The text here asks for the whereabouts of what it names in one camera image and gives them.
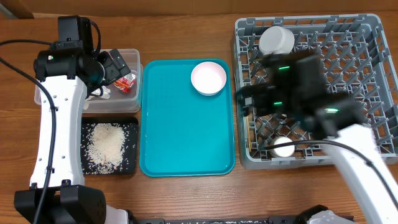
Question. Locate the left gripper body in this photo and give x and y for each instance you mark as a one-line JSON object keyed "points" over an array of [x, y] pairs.
{"points": [[112, 71]]}

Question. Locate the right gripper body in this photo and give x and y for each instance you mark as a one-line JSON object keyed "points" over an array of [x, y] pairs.
{"points": [[267, 99]]}

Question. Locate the red snack wrapper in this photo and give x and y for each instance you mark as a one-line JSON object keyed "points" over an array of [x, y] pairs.
{"points": [[126, 82]]}

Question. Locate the white tissue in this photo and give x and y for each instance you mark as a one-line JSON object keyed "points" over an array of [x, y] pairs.
{"points": [[102, 93]]}

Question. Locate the grey bowl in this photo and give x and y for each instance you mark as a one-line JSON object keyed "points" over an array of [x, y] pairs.
{"points": [[276, 40]]}

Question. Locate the pile of rice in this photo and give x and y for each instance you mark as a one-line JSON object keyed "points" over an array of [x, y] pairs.
{"points": [[105, 146]]}

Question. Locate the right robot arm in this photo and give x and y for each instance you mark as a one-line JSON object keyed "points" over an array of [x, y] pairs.
{"points": [[335, 121]]}

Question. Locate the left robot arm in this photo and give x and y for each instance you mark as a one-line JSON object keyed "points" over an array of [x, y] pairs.
{"points": [[57, 192]]}

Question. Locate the grey dishwasher rack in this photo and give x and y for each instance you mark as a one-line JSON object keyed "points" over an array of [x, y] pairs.
{"points": [[355, 58]]}

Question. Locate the clear plastic bin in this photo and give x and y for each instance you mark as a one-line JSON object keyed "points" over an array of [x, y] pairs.
{"points": [[124, 99]]}

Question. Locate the black tray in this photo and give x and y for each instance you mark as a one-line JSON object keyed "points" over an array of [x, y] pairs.
{"points": [[109, 146]]}

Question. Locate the teal serving tray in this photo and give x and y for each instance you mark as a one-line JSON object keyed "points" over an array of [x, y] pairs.
{"points": [[184, 133]]}

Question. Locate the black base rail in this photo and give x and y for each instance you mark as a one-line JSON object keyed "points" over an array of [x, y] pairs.
{"points": [[289, 219]]}

